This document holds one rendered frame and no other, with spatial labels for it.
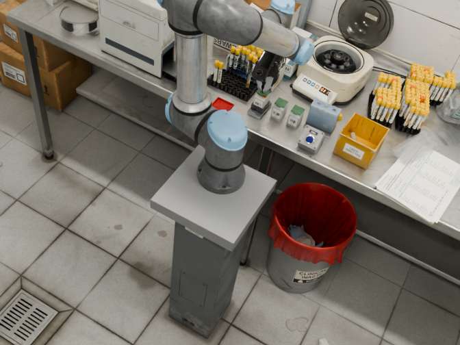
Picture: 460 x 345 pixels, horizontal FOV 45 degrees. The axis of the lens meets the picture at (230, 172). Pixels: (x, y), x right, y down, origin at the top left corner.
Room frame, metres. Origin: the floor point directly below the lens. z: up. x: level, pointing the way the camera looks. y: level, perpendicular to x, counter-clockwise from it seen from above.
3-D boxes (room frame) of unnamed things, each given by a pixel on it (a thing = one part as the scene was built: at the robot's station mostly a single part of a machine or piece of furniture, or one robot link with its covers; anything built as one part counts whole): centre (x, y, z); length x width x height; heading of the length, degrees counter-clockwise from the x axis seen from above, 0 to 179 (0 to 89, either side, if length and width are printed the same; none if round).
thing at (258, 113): (1.52, -0.07, 0.89); 0.09 x 0.05 x 0.04; 157
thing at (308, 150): (1.39, -0.26, 0.92); 0.13 x 0.07 x 0.08; 158
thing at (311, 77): (1.74, -0.32, 0.94); 0.30 x 0.24 x 0.12; 149
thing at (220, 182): (1.14, 0.03, 0.97); 0.15 x 0.15 x 0.10
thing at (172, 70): (1.61, 0.24, 0.92); 0.21 x 0.07 x 0.05; 68
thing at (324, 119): (1.49, -0.29, 0.92); 0.10 x 0.07 x 0.10; 70
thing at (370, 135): (1.40, -0.42, 0.93); 0.13 x 0.13 x 0.10; 65
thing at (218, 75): (1.62, 0.05, 0.93); 0.17 x 0.09 x 0.11; 69
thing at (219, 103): (1.50, 0.07, 0.88); 0.07 x 0.07 x 0.01; 68
